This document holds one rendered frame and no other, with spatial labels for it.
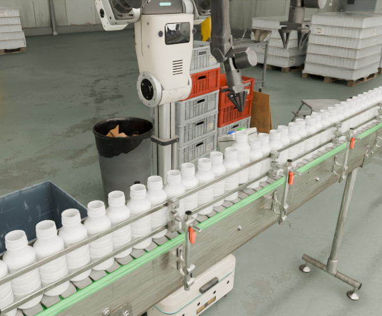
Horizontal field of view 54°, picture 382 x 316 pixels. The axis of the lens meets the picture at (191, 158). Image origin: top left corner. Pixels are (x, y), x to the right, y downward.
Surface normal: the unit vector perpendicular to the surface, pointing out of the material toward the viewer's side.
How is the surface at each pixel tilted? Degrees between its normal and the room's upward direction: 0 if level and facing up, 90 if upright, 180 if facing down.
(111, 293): 90
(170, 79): 90
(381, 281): 0
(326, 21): 90
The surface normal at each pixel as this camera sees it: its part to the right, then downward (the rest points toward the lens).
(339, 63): -0.69, 0.30
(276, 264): 0.02, -0.91
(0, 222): 0.70, 0.31
